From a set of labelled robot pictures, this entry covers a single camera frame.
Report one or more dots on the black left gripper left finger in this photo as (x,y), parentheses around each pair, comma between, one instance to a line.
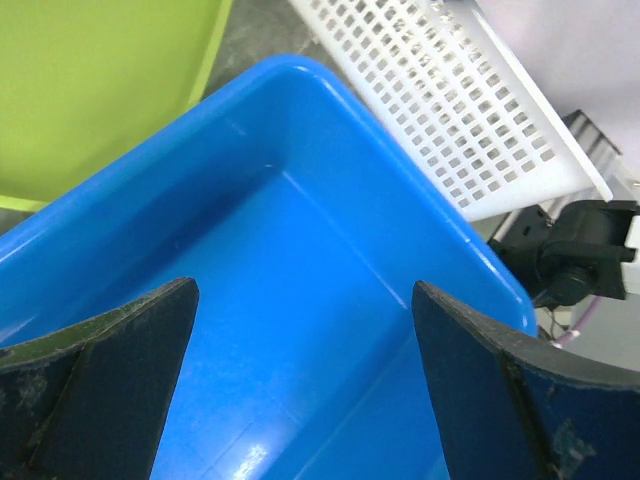
(90,401)

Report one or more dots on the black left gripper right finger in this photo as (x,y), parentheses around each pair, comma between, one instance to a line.
(512,406)

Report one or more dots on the blue plastic tub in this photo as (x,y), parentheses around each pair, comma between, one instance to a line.
(305,227)

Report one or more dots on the white perforated plastic basket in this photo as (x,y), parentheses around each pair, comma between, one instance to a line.
(457,100)

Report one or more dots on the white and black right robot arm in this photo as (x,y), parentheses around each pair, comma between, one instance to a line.
(560,262)

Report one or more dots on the green plastic tray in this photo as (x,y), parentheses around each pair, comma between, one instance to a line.
(83,82)

